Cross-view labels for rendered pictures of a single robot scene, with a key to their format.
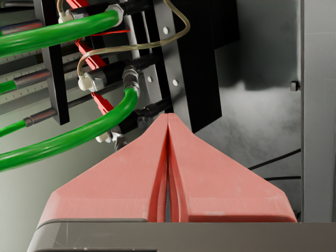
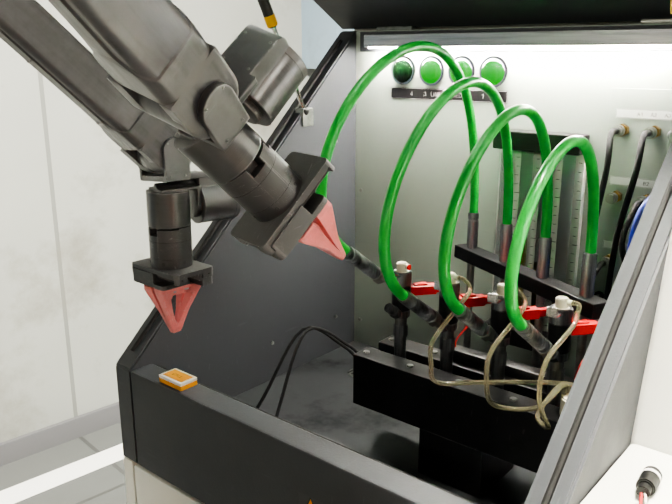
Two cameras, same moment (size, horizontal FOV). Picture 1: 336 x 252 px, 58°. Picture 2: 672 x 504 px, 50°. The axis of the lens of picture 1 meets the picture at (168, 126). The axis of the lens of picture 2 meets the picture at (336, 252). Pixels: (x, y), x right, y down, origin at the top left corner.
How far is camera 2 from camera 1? 61 cm
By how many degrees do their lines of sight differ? 21
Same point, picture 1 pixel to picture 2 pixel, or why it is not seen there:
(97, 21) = (444, 285)
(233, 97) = (365, 439)
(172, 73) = (420, 367)
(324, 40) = (346, 460)
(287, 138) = not seen: hidden behind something
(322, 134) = (277, 429)
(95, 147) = (419, 272)
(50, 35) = (442, 250)
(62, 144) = (383, 222)
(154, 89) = (421, 350)
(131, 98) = (394, 288)
